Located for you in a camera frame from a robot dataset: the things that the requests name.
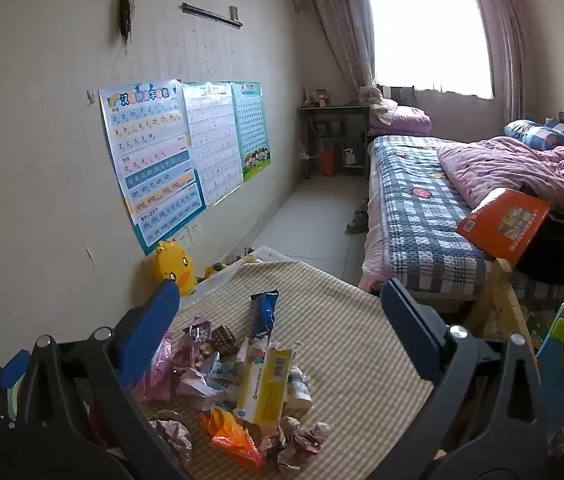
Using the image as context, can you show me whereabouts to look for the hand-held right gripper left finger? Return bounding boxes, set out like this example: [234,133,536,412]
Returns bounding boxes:
[16,279,193,480]

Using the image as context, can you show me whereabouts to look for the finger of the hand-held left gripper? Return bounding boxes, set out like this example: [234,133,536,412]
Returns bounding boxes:
[0,350,31,411]

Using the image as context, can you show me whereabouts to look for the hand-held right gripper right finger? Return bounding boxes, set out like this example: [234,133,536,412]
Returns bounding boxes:
[359,277,550,480]

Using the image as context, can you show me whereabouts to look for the blue snack wrapper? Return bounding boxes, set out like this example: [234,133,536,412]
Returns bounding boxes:
[249,289,281,344]

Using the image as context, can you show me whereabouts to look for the purple foil wrapper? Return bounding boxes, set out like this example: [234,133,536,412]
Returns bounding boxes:
[183,316,213,347]

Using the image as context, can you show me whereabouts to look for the pink plastic bag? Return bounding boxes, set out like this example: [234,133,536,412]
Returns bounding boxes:
[130,330,179,404]

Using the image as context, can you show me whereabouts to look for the round table checked cloth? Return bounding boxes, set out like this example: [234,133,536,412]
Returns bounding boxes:
[152,260,444,480]

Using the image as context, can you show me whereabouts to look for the yellow duck toy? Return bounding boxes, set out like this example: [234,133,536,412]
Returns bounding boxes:
[154,239,199,297]

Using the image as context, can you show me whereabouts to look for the blue white wrapper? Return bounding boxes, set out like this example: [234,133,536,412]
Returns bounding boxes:
[207,354,243,402]

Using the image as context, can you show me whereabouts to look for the yellow black toy vehicle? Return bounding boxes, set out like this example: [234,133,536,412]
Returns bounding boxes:
[204,253,257,281]

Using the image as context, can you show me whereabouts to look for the bed with checked cover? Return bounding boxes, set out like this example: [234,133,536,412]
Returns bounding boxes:
[359,134,564,306]

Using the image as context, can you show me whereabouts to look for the yellow white carton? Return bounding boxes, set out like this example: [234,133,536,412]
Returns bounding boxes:
[233,341,297,427]

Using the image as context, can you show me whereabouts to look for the pair of shoes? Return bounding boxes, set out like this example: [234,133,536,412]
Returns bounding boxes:
[345,197,371,236]

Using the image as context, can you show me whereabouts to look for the orange plastic bag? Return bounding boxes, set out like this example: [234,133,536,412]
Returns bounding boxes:
[199,406,266,474]

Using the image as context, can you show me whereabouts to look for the white storage box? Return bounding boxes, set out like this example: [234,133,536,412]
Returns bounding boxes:
[196,245,299,302]

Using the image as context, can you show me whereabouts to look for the small orange bin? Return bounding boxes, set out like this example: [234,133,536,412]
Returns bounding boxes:
[320,147,339,177]

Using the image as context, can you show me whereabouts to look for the pink quilt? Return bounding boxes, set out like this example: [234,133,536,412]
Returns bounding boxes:
[436,135,564,213]

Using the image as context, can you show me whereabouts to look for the folded pink blankets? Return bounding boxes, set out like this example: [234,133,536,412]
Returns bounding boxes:
[361,85,434,137]

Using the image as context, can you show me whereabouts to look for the black desk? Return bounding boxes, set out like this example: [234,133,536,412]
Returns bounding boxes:
[297,104,371,179]

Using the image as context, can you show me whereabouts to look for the blue checked pillow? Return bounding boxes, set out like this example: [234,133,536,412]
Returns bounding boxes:
[504,118,564,154]

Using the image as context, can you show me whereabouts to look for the pink patterned curtain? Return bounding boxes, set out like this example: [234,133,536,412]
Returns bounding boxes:
[306,0,379,97]
[481,0,527,127]

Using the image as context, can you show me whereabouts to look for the window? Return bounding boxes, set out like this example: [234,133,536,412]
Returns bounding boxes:
[366,0,494,100]

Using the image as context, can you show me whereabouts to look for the dark hanging strip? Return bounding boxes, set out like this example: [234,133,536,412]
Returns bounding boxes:
[120,0,138,47]

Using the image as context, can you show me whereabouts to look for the wooden frame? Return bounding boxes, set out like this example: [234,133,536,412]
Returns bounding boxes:
[461,257,539,352]

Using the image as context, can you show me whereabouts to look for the white wall socket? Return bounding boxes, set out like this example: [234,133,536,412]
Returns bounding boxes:
[174,224,203,252]

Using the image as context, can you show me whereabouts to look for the blue bordered alphabet wall poster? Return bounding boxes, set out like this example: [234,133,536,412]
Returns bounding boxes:
[98,79,207,256]

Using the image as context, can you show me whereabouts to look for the white chart wall poster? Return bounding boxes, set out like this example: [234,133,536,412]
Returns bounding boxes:
[182,81,243,207]

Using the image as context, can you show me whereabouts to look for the green chart wall poster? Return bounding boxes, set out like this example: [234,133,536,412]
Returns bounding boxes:
[231,81,273,182]

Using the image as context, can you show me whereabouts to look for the black wall rail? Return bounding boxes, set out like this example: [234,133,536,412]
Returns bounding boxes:
[180,2,244,29]

